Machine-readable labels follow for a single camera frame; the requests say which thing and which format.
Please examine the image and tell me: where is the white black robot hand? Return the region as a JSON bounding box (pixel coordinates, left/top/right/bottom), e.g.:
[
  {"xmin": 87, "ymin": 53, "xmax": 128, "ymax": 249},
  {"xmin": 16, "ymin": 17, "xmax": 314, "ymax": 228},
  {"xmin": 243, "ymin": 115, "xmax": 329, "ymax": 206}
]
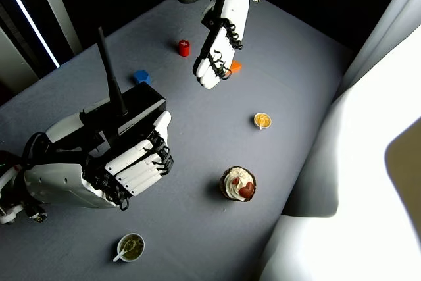
[
  {"xmin": 175, "ymin": 0, "xmax": 252, "ymax": 91},
  {"xmin": 22, "ymin": 109, "xmax": 174, "ymax": 212}
]

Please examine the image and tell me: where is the black brick phone with antenna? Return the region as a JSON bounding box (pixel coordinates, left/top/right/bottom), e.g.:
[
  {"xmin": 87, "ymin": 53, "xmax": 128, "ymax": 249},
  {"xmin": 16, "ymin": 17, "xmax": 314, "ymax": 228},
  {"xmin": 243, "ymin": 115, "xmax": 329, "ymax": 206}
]
[{"xmin": 78, "ymin": 26, "xmax": 167, "ymax": 159}]

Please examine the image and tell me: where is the orange toy block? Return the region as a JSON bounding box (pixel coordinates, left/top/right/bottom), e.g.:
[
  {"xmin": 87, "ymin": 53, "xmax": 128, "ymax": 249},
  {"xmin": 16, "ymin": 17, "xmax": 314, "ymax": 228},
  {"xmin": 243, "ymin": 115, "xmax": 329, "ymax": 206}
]
[{"xmin": 226, "ymin": 59, "xmax": 243, "ymax": 75}]

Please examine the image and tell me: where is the red cylinder with white cross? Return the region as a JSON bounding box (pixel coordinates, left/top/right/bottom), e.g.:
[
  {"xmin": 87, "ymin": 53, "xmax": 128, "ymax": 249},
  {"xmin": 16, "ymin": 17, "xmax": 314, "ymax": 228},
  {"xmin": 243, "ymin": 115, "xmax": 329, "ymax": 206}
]
[{"xmin": 178, "ymin": 39, "xmax": 192, "ymax": 57}]

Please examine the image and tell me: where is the white soup spoon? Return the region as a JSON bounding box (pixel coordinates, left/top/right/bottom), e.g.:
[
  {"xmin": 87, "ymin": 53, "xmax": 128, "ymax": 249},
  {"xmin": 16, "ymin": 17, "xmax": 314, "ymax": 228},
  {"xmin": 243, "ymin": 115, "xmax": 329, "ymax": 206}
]
[{"xmin": 112, "ymin": 239, "xmax": 136, "ymax": 263}]

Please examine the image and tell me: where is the white bowl of green soup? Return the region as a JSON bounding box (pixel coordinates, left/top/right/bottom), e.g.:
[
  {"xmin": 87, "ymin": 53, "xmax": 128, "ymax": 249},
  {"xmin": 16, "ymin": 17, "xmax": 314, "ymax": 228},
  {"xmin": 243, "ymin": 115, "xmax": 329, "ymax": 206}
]
[{"xmin": 116, "ymin": 232, "xmax": 146, "ymax": 263}]

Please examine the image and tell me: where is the blue hexagonal toy block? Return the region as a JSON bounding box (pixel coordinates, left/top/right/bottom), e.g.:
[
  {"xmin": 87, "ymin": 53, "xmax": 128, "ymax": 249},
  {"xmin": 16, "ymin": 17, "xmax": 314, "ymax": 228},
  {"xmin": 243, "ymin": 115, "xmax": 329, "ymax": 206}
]
[{"xmin": 132, "ymin": 70, "xmax": 153, "ymax": 86}]

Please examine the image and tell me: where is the grey table cloth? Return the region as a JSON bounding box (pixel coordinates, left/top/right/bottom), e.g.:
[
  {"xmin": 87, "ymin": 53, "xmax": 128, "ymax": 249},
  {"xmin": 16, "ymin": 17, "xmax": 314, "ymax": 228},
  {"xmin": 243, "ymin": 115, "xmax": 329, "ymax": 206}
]
[{"xmin": 0, "ymin": 0, "xmax": 355, "ymax": 281}]

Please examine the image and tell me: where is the white light strip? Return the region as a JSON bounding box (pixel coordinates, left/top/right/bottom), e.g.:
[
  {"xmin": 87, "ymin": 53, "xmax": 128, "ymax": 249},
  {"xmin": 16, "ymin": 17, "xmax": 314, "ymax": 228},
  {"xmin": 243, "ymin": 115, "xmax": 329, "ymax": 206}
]
[{"xmin": 0, "ymin": 0, "xmax": 61, "ymax": 69}]

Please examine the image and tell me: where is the toy cupcake with white frosting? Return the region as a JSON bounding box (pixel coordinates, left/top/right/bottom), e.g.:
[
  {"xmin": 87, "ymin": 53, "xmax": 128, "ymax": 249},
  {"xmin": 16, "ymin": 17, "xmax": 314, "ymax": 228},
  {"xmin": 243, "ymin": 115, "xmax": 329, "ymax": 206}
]
[{"xmin": 219, "ymin": 166, "xmax": 258, "ymax": 203}]

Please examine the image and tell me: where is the white fabric backdrop curtain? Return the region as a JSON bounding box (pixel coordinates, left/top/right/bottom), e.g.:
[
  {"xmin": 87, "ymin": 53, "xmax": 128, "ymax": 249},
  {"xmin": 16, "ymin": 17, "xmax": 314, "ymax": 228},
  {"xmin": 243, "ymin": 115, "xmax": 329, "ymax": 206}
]
[{"xmin": 259, "ymin": 0, "xmax": 421, "ymax": 281}]

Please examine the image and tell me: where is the beige flat panel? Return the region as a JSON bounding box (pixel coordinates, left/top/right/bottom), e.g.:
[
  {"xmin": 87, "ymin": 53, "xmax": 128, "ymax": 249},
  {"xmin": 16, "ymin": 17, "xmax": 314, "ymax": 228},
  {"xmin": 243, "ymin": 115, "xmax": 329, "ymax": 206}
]
[{"xmin": 384, "ymin": 118, "xmax": 421, "ymax": 249}]

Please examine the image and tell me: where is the white upright post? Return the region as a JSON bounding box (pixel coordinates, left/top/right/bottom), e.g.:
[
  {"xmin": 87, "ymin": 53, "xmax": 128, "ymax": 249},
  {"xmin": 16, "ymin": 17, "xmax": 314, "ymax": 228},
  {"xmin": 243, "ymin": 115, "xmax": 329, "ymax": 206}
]
[{"xmin": 31, "ymin": 0, "xmax": 84, "ymax": 55}]

